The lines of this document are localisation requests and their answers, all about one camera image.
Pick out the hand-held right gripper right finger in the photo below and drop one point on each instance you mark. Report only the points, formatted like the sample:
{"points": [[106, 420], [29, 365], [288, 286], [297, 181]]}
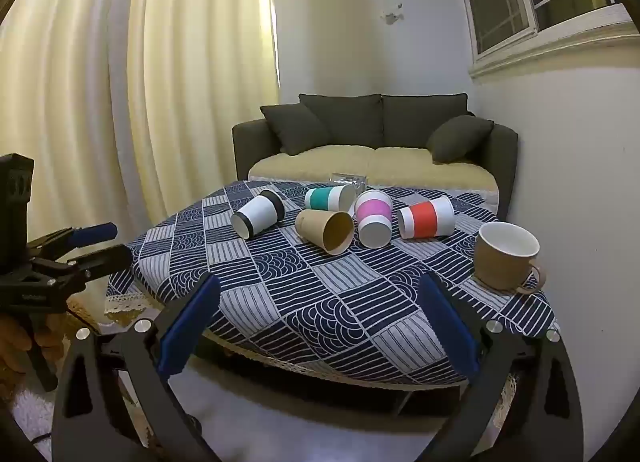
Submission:
{"points": [[450, 327]]}

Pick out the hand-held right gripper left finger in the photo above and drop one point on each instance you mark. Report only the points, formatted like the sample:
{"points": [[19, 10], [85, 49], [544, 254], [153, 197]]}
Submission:
{"points": [[187, 327]]}

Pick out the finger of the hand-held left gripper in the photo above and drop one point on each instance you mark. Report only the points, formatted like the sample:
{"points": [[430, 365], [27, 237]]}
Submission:
{"points": [[107, 261], [92, 233]]}

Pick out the red banded paper cup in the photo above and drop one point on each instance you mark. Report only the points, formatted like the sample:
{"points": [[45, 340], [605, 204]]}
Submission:
{"points": [[430, 217]]}

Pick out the white cup with black bands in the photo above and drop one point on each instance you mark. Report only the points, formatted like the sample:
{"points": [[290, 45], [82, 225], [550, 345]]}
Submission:
{"points": [[260, 214]]}

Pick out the pink banded paper cup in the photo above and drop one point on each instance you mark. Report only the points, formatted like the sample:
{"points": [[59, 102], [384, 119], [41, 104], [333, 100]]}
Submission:
{"points": [[374, 209]]}

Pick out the plain brown paper cup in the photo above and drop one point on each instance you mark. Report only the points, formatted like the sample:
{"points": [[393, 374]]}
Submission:
{"points": [[312, 227]]}

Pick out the teal banded paper cup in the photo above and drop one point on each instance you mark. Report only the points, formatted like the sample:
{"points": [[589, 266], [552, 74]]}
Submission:
{"points": [[325, 197]]}

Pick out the person's left hand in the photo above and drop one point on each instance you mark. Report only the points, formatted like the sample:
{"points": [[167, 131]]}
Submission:
{"points": [[14, 342]]}

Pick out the brown ceramic mug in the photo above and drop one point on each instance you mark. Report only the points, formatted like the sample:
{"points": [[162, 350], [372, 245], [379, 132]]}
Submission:
{"points": [[495, 267]]}

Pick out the navy patterned tablecloth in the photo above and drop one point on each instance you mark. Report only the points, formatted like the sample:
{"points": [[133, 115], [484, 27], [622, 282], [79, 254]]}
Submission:
{"points": [[320, 302]]}

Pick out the cream curtain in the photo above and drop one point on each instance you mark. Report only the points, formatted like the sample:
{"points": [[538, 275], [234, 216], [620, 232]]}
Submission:
{"points": [[150, 92]]}

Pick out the yellow sofa blanket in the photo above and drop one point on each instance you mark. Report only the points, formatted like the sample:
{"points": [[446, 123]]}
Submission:
{"points": [[390, 165]]}

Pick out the white fluffy rug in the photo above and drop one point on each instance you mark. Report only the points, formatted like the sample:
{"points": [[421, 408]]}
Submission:
{"points": [[32, 422]]}

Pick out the clear plastic box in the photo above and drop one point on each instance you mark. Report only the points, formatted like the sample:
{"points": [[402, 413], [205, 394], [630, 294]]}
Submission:
{"points": [[347, 180]]}

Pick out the dark grey sofa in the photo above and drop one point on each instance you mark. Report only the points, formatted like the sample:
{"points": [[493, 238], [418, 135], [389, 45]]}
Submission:
{"points": [[501, 152]]}

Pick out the dark grey throw pillow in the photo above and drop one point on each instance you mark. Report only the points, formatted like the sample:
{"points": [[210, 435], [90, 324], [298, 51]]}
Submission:
{"points": [[457, 140], [295, 127]]}

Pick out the dark grey sofa back cushion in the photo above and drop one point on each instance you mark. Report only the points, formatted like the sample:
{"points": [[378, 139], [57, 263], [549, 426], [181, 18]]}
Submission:
{"points": [[350, 117], [420, 115]]}

